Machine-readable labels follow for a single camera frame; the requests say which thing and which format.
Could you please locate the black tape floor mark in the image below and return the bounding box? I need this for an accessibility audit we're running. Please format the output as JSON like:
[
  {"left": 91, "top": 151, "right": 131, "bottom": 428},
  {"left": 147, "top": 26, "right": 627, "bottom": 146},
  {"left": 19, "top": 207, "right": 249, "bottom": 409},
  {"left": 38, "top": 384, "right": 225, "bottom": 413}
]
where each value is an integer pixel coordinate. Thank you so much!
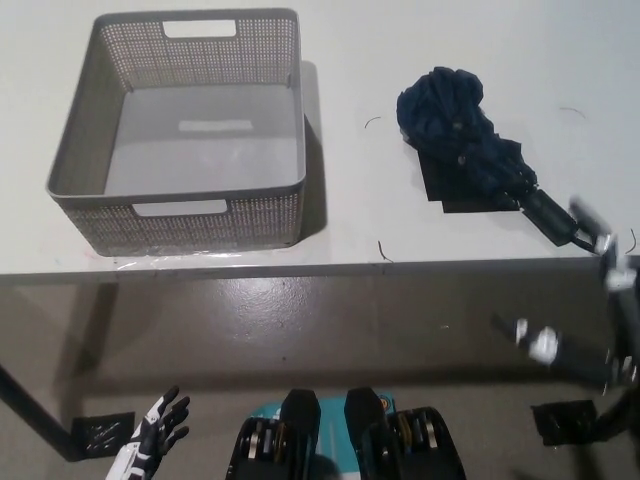
[
  {"left": 530, "top": 399, "right": 599, "bottom": 447},
  {"left": 71, "top": 411, "right": 137, "bottom": 459}
]

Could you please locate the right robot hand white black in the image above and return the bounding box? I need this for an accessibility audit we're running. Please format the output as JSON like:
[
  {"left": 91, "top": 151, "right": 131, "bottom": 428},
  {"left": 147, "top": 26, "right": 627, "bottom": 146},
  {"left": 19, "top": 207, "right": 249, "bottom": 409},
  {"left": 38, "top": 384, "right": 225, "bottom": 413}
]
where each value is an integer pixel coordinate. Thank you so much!
[{"left": 491, "top": 194, "right": 640, "bottom": 401}]

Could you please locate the grey perforated plastic basket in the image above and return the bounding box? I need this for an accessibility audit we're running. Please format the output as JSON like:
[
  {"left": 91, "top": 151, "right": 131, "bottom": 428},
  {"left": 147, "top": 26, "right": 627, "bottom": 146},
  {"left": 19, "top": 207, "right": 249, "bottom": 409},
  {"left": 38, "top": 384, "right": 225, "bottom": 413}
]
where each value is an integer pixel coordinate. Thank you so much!
[{"left": 46, "top": 6, "right": 307, "bottom": 257}]

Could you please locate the clear adhesive tape strip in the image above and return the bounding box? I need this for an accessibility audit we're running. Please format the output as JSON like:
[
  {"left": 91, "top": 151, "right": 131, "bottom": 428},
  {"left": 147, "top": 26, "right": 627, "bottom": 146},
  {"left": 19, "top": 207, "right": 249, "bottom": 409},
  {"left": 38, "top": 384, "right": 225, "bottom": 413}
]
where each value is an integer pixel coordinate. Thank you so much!
[{"left": 89, "top": 247, "right": 251, "bottom": 274}]

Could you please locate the black tape patch on table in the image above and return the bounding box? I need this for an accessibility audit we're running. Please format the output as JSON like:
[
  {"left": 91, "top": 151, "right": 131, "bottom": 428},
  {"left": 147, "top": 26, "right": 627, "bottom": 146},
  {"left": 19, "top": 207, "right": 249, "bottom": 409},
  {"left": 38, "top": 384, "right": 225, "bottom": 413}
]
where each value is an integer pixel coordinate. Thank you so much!
[{"left": 417, "top": 148, "right": 524, "bottom": 215}]

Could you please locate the navy blue umbrella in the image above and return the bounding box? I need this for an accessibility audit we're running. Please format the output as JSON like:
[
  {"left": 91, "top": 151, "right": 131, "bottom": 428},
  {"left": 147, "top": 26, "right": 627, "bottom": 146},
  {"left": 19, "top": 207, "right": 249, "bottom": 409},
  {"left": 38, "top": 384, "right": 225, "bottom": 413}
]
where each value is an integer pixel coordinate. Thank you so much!
[{"left": 396, "top": 65, "right": 601, "bottom": 251}]

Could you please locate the black metal table leg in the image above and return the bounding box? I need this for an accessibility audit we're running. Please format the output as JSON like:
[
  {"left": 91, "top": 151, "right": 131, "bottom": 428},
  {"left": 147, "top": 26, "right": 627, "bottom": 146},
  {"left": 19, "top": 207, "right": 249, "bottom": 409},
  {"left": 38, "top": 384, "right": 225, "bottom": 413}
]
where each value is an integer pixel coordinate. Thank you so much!
[{"left": 0, "top": 362, "right": 84, "bottom": 461}]

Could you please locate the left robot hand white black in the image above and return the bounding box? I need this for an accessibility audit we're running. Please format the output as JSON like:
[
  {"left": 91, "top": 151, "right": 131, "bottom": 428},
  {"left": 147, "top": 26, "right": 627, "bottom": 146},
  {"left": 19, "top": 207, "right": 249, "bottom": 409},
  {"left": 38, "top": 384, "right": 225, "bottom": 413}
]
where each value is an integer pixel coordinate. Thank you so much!
[{"left": 127, "top": 385, "right": 192, "bottom": 459}]

